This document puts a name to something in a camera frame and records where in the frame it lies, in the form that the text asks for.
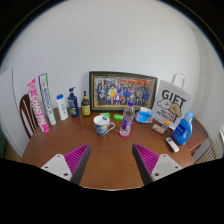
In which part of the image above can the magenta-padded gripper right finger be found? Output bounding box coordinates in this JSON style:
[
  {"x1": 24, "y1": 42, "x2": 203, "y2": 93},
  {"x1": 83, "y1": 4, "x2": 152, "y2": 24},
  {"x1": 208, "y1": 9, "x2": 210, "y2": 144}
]
[{"x1": 132, "y1": 143, "x2": 184, "y2": 186}]

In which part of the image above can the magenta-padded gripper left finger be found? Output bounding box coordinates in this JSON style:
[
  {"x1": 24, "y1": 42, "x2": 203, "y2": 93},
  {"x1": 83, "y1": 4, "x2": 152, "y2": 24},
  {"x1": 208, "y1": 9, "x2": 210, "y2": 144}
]
[{"x1": 40, "y1": 143, "x2": 92, "y2": 185}]

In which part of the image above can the clear purple-capped water bottle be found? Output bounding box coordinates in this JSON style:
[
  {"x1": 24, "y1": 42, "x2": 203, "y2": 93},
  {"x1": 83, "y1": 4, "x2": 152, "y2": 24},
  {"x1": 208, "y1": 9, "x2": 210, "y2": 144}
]
[{"x1": 119, "y1": 99, "x2": 136, "y2": 138}]

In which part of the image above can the white remote control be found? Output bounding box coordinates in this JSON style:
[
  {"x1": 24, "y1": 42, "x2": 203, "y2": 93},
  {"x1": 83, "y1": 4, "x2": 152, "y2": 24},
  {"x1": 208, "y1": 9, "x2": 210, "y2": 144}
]
[{"x1": 165, "y1": 136, "x2": 180, "y2": 153}]

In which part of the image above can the blue detergent bottle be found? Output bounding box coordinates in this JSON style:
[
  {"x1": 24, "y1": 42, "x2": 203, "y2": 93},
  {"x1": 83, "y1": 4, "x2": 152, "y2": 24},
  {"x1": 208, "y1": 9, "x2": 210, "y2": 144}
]
[{"x1": 171, "y1": 111, "x2": 195, "y2": 146}]

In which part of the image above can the small colourful puzzle cube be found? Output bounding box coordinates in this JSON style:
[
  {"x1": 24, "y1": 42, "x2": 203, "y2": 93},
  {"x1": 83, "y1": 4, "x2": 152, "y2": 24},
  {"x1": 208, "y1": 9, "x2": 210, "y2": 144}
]
[{"x1": 161, "y1": 120, "x2": 172, "y2": 131}]

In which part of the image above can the white radiator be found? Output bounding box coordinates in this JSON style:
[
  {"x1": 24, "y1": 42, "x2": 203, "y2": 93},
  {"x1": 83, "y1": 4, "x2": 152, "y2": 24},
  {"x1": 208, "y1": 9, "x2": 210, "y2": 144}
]
[{"x1": 196, "y1": 139, "x2": 223, "y2": 164}]

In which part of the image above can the blue tissue pack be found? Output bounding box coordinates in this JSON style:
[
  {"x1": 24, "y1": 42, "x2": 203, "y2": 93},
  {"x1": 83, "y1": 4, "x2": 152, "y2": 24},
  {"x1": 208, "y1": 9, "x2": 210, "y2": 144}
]
[{"x1": 134, "y1": 106, "x2": 154, "y2": 125}]

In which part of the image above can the blue starry print mug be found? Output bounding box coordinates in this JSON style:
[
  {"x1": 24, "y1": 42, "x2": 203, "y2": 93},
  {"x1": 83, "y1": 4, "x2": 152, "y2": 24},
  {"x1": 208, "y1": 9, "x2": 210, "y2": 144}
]
[{"x1": 92, "y1": 114, "x2": 116, "y2": 137}]

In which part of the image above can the white blue-capped lotion bottle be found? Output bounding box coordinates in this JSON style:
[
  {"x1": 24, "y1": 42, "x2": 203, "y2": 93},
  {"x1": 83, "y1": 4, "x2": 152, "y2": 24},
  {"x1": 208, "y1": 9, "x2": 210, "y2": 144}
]
[{"x1": 55, "y1": 93, "x2": 69, "y2": 121}]

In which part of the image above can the brown wooden chair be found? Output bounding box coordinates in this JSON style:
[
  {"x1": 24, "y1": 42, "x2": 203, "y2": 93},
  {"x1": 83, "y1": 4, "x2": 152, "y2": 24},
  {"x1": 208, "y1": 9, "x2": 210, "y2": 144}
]
[{"x1": 18, "y1": 93, "x2": 39, "y2": 139}]

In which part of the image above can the dark blue pump bottle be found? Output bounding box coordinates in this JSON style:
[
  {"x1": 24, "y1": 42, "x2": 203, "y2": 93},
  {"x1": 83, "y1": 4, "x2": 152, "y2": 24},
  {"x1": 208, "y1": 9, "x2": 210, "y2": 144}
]
[{"x1": 67, "y1": 86, "x2": 80, "y2": 118}]

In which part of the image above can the amber yellow-labelled pump bottle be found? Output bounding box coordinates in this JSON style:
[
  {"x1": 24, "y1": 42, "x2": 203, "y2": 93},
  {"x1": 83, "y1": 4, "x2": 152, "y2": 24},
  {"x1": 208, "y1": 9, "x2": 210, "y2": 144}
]
[{"x1": 81, "y1": 90, "x2": 92, "y2": 117}]

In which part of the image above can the long pink box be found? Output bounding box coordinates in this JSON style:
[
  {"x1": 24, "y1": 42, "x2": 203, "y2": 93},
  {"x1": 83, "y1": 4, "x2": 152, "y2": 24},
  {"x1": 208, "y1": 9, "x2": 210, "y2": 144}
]
[{"x1": 26, "y1": 78, "x2": 50, "y2": 134}]

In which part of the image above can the white printed paper gift bag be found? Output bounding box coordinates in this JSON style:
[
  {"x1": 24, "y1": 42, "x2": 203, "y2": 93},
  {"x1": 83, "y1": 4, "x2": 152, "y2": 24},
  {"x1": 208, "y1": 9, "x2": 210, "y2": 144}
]
[{"x1": 151, "y1": 72, "x2": 194, "y2": 130}]

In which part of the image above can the framed group photo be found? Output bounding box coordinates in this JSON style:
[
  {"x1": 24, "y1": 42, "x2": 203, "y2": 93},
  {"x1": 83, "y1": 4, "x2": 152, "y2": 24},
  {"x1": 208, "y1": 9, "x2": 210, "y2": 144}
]
[{"x1": 88, "y1": 70, "x2": 159, "y2": 113}]

